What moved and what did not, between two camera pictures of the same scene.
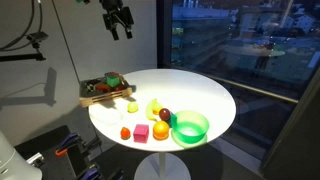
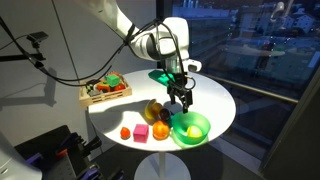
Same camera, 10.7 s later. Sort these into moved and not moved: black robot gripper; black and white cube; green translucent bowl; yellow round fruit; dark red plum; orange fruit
Moved: yellow round fruit; black robot gripper
Not moved: orange fruit; dark red plum; green translucent bowl; black and white cube
